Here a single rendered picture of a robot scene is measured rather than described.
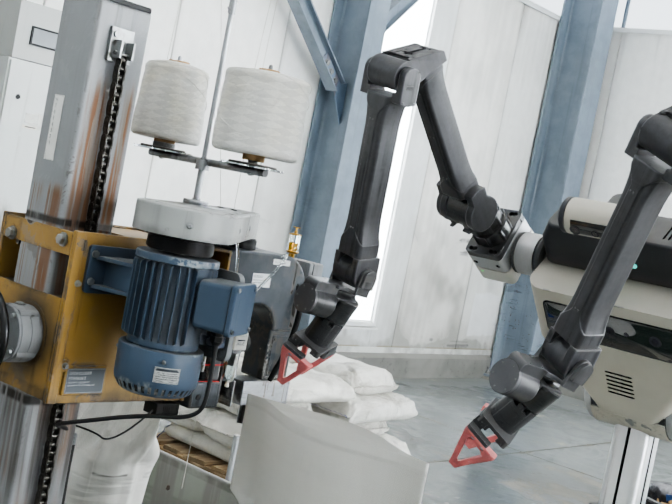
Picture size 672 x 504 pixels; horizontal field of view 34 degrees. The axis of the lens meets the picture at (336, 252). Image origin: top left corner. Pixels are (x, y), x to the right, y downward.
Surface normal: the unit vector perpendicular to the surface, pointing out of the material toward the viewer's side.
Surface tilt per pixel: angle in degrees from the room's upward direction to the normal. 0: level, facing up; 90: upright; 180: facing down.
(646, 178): 96
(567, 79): 90
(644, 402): 130
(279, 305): 90
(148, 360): 92
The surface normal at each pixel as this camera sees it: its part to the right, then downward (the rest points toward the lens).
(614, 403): -0.61, 0.57
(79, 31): -0.64, -0.08
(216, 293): -0.29, 0.00
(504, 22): 0.75, 0.18
